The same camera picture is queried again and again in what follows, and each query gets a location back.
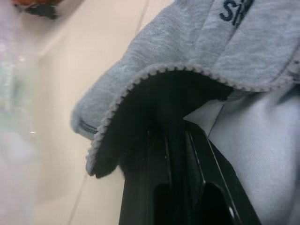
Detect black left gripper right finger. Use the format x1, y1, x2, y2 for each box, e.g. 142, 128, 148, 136
183, 119, 263, 225

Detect grey zip-up jacket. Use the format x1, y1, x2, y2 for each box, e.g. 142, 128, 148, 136
71, 0, 300, 225

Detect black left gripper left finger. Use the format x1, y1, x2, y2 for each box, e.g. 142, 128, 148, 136
118, 130, 175, 225

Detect orange and black object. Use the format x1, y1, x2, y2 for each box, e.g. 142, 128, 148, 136
13, 0, 60, 20

